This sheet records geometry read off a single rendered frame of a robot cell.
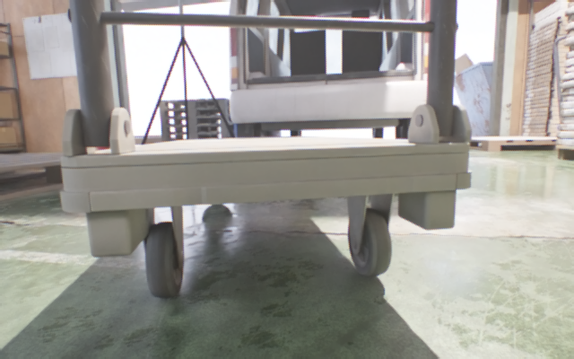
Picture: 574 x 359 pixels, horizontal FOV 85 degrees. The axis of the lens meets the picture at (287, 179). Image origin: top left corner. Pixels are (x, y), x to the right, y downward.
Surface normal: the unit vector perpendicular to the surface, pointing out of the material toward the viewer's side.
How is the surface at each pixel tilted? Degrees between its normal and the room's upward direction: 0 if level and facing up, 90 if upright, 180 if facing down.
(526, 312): 0
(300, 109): 93
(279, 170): 90
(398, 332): 0
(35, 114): 90
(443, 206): 90
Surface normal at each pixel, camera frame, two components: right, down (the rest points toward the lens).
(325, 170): 0.17, 0.14
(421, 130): -0.99, 0.05
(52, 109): -0.18, 0.14
